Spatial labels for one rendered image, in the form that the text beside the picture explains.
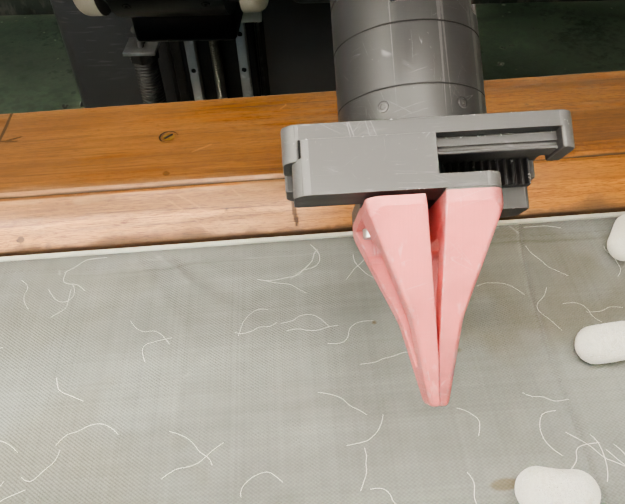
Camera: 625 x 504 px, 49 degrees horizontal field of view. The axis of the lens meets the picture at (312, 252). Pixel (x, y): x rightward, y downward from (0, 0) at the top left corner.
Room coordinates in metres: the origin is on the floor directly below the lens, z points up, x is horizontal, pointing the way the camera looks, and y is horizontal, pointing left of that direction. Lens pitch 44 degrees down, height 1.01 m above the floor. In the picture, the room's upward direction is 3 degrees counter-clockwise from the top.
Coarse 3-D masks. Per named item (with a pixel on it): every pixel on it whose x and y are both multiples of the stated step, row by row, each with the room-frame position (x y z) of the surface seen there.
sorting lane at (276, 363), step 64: (64, 256) 0.28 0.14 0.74; (128, 256) 0.28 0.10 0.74; (192, 256) 0.28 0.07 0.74; (256, 256) 0.28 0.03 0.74; (320, 256) 0.27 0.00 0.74; (512, 256) 0.26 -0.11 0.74; (576, 256) 0.26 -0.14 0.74; (0, 320) 0.24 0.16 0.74; (64, 320) 0.24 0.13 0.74; (128, 320) 0.23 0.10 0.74; (192, 320) 0.23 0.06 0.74; (256, 320) 0.23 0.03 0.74; (320, 320) 0.23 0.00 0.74; (384, 320) 0.22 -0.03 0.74; (512, 320) 0.22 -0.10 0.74; (576, 320) 0.22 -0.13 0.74; (0, 384) 0.20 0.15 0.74; (64, 384) 0.20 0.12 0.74; (128, 384) 0.19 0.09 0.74; (192, 384) 0.19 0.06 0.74; (256, 384) 0.19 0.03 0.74; (320, 384) 0.19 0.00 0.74; (384, 384) 0.19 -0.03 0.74; (512, 384) 0.18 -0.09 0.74; (576, 384) 0.18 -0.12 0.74; (0, 448) 0.16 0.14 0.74; (64, 448) 0.16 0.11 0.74; (128, 448) 0.16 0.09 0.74; (192, 448) 0.16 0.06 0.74; (256, 448) 0.16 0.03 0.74; (320, 448) 0.15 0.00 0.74; (384, 448) 0.15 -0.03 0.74; (448, 448) 0.15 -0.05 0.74; (512, 448) 0.15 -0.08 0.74; (576, 448) 0.15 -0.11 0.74
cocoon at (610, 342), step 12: (600, 324) 0.20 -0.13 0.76; (612, 324) 0.20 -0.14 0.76; (624, 324) 0.20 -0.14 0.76; (576, 336) 0.20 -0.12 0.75; (588, 336) 0.19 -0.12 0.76; (600, 336) 0.19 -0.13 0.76; (612, 336) 0.19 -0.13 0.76; (624, 336) 0.19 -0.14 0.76; (576, 348) 0.19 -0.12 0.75; (588, 348) 0.19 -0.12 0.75; (600, 348) 0.19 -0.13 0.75; (612, 348) 0.19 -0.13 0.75; (624, 348) 0.19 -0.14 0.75; (588, 360) 0.19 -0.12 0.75; (600, 360) 0.19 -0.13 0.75; (612, 360) 0.19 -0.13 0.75
